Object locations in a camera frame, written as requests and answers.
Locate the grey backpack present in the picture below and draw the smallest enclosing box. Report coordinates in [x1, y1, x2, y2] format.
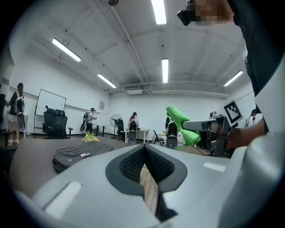
[52, 141, 114, 174]

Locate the black leg standing desk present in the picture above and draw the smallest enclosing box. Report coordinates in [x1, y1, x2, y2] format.
[92, 123, 109, 137]

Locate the ceiling strip light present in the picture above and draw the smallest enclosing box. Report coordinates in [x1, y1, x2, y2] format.
[52, 37, 82, 62]
[161, 58, 169, 84]
[151, 0, 167, 25]
[223, 70, 244, 87]
[97, 73, 117, 89]

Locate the green cloth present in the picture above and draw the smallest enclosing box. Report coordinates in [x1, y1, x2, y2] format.
[166, 104, 201, 150]

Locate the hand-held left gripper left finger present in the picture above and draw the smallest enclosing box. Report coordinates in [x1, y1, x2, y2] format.
[13, 143, 161, 228]

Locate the person's right forearm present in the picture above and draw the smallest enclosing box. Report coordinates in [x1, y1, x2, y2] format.
[227, 119, 267, 150]

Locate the black mesh office chair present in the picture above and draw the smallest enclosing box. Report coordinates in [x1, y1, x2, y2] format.
[49, 109, 74, 140]
[42, 108, 56, 136]

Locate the artificial flower bouquet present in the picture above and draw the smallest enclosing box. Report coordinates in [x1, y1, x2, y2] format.
[81, 131, 101, 143]

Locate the white desk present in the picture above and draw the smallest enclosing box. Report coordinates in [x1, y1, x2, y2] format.
[125, 128, 150, 145]
[22, 113, 30, 137]

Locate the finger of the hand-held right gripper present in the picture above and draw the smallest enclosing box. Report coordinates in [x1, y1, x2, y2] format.
[182, 119, 217, 132]

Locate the person's right hand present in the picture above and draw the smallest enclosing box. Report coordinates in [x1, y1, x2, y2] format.
[207, 121, 224, 137]

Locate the black floor fan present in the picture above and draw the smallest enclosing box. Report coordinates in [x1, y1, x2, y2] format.
[109, 114, 122, 140]

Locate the black folding chair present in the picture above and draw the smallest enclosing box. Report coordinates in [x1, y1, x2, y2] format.
[153, 130, 165, 147]

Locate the ceiling air conditioner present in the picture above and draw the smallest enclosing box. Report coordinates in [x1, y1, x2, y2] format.
[124, 84, 143, 95]

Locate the person's black shirt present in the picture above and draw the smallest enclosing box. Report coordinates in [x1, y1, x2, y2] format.
[227, 0, 285, 134]

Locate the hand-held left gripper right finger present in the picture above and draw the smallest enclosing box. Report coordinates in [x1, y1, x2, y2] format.
[145, 143, 233, 228]

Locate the person's head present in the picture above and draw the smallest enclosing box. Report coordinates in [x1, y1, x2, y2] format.
[192, 0, 236, 25]

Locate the whiteboard on stand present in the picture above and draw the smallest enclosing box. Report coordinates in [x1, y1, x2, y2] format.
[33, 89, 67, 134]

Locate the right hand-held gripper camera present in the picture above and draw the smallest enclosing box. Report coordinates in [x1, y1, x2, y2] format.
[209, 111, 224, 120]

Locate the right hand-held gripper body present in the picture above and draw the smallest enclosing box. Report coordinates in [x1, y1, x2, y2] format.
[207, 100, 244, 157]

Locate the black head-worn camera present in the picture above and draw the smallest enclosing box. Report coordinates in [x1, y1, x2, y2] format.
[177, 0, 197, 27]

